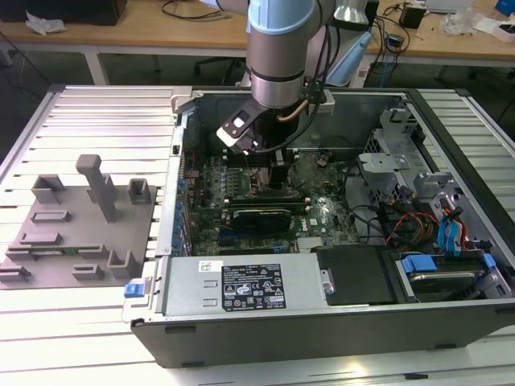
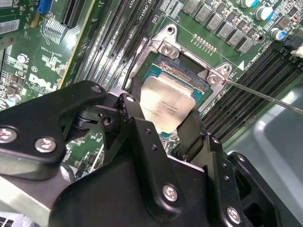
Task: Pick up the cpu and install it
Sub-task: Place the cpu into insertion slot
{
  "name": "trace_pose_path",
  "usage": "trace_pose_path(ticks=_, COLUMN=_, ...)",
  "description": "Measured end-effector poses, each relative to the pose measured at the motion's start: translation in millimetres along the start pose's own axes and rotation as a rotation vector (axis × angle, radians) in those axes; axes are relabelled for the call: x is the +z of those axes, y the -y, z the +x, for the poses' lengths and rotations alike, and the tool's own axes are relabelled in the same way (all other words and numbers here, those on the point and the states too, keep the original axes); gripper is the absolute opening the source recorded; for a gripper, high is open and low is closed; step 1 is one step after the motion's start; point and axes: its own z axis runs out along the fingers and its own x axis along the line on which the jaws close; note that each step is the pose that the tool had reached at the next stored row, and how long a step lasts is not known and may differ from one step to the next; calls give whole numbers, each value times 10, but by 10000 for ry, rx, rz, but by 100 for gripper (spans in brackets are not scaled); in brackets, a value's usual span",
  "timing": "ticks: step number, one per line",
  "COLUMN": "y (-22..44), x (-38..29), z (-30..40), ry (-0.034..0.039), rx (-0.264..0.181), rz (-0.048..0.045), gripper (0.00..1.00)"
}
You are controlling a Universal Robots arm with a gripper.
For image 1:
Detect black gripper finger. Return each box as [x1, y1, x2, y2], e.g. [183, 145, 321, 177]
[270, 159, 291, 191]

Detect silver socket cover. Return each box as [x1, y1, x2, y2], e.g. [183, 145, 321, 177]
[290, 154, 323, 190]

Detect CPU socket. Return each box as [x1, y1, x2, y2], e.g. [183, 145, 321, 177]
[247, 166, 293, 199]

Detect black RAM slot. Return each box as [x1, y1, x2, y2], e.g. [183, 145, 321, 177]
[225, 195, 309, 201]
[225, 158, 299, 166]
[225, 199, 310, 205]
[227, 203, 311, 210]
[228, 207, 311, 215]

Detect black graphics card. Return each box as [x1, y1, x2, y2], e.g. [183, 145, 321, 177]
[231, 206, 294, 235]

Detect green motherboard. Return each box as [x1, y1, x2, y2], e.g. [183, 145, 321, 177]
[179, 150, 361, 257]

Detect silver finned chipset heatsink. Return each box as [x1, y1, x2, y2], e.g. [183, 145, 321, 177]
[296, 236, 328, 253]

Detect silver drive cage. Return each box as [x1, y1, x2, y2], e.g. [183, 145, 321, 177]
[356, 106, 427, 210]

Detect silver power supply unit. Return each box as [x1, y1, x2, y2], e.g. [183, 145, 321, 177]
[162, 255, 328, 315]

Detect tall black box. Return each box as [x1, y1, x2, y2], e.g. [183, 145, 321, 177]
[353, 0, 381, 47]

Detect wooden desk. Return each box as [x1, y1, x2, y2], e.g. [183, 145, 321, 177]
[0, 0, 515, 88]

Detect open black PC case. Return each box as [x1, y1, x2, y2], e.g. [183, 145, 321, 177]
[122, 85, 515, 369]

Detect small black adapter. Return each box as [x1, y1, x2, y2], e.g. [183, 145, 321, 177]
[399, 4, 426, 30]

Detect hard disk in blue carrier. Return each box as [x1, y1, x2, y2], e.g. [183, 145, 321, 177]
[396, 252, 498, 303]

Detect clear plastic bags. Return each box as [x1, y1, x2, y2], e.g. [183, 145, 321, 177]
[438, 6, 498, 38]

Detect grey parts rack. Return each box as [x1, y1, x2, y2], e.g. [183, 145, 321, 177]
[0, 154, 160, 291]

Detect green RAM stick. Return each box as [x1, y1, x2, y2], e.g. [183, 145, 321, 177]
[30, 244, 101, 256]

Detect wide black box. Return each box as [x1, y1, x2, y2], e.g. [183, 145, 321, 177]
[0, 0, 129, 26]

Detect white cardboard box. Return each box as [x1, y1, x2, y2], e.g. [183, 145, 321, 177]
[493, 20, 515, 43]

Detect crumpled white paper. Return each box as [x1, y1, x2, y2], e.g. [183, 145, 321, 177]
[26, 10, 68, 34]

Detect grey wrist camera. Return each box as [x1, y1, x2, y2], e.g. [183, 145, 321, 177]
[303, 80, 336, 117]

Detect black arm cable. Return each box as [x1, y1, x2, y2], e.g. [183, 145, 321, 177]
[257, 15, 343, 154]

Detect blue network cable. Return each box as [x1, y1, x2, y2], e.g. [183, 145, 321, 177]
[379, 38, 394, 88]

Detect red yellow black wire bundle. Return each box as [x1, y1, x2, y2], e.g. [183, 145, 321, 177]
[385, 211, 439, 246]

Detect blue flat wire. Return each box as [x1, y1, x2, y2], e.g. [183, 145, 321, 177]
[437, 215, 452, 257]
[448, 205, 466, 257]

